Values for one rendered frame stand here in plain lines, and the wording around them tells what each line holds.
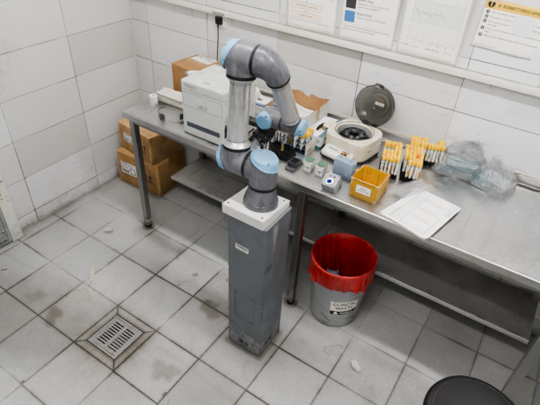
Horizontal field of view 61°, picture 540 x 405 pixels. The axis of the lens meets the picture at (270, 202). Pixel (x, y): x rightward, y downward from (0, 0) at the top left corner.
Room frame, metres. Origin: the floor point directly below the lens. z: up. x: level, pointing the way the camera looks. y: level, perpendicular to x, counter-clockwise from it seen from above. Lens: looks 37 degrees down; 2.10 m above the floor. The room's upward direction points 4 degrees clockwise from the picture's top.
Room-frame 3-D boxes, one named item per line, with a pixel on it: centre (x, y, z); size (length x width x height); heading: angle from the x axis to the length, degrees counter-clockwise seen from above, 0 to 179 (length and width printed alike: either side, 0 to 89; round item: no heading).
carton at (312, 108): (2.33, -0.12, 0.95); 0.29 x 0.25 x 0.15; 149
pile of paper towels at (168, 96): (2.55, 0.61, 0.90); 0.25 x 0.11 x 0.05; 59
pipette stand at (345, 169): (1.85, -0.34, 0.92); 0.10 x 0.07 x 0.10; 54
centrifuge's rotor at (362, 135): (2.10, -0.41, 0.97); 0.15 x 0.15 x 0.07
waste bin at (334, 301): (1.78, -0.40, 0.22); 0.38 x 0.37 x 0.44; 59
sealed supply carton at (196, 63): (2.70, 0.46, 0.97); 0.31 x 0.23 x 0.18; 52
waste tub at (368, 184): (1.72, -0.44, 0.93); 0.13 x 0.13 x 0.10; 58
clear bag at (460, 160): (1.97, -0.93, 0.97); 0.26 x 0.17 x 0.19; 73
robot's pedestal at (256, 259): (1.55, 0.04, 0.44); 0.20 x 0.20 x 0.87; 59
